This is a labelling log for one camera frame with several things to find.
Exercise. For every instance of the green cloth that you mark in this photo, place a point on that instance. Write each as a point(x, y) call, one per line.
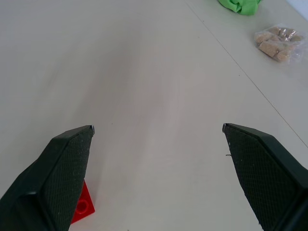
point(240, 6)

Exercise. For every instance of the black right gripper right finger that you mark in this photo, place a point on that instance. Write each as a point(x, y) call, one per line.
point(264, 173)

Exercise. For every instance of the clear bag of corks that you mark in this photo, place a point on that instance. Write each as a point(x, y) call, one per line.
point(279, 43)

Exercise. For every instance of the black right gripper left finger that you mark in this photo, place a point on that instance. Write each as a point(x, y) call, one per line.
point(55, 175)

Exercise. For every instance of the red toy brick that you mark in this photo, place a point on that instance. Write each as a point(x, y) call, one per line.
point(84, 206)

